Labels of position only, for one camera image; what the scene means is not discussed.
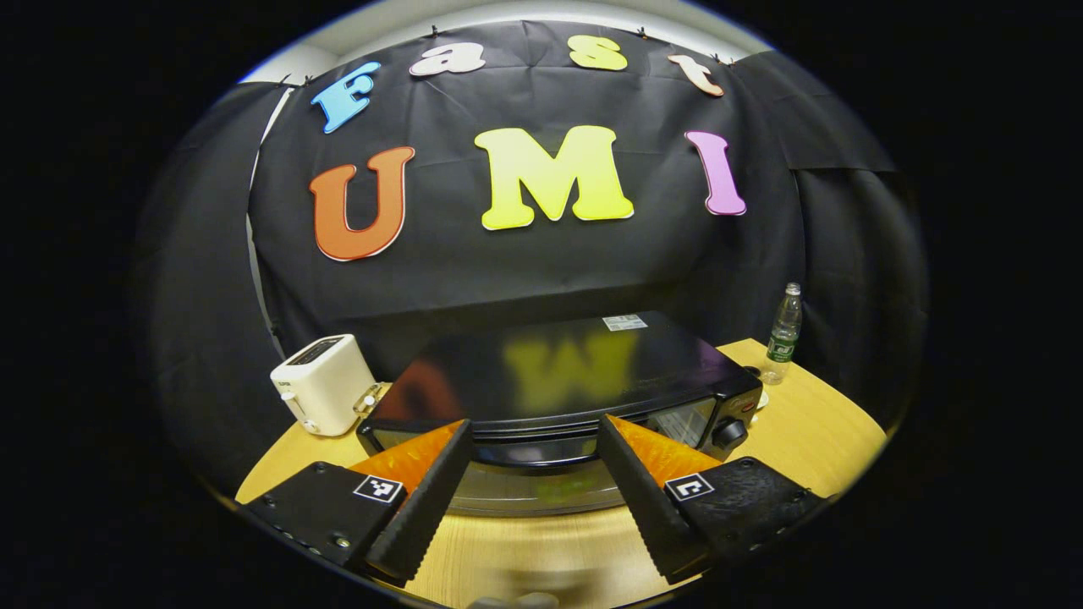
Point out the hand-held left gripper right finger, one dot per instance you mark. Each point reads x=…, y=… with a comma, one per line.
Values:
x=647, y=507

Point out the black electric oven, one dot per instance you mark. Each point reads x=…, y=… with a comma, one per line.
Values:
x=558, y=372

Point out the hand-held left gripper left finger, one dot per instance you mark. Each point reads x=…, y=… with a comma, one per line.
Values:
x=423, y=507

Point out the black backdrop cloth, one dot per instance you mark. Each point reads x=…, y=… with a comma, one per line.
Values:
x=525, y=262

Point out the white toaster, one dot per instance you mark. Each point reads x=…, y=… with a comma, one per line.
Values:
x=326, y=385

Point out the clear plastic water bottle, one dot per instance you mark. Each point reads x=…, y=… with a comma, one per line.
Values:
x=783, y=334

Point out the white divided snack dish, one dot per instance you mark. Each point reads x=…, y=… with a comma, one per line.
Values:
x=762, y=399

